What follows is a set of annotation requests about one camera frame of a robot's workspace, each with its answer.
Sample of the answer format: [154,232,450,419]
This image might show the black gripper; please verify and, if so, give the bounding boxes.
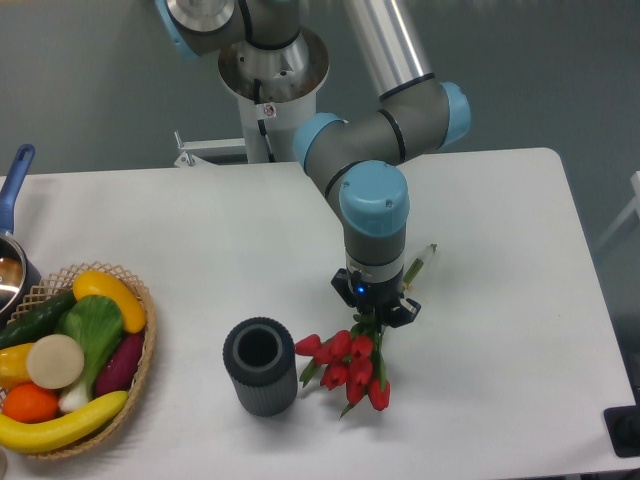
[331,268,421,328]

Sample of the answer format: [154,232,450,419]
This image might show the red tulip bouquet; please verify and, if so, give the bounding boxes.
[295,311,391,417]

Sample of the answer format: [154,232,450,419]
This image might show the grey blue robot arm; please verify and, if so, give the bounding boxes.
[156,1,471,327]

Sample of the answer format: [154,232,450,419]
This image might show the dark grey ribbed vase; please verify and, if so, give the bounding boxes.
[223,317,298,417]

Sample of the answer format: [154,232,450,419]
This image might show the purple sweet potato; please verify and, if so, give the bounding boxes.
[94,334,144,397]

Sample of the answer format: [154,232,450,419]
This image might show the black device at edge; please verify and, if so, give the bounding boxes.
[603,405,639,458]

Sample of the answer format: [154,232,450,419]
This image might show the green bok choy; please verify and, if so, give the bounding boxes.
[54,295,124,414]

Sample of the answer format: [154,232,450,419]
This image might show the woven wicker basket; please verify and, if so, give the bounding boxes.
[1,262,156,459]

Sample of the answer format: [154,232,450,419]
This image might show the beige round slice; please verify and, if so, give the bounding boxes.
[26,334,85,390]

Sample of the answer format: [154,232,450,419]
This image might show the green cucumber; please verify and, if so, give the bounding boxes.
[1,291,76,349]

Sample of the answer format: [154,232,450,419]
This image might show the orange fruit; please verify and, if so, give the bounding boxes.
[2,383,58,424]

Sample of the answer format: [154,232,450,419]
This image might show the yellow bell pepper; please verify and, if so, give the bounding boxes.
[0,343,33,391]

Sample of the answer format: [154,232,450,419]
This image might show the yellow banana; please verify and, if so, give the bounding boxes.
[1,391,129,454]

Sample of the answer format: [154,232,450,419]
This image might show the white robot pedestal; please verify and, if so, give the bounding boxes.
[172,24,331,168]

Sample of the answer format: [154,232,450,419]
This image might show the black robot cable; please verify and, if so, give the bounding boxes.
[252,78,277,163]

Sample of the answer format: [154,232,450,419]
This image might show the white frame at right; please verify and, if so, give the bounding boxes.
[595,171,639,256]

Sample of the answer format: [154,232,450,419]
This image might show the blue handled saucepan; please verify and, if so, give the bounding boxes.
[1,144,41,328]

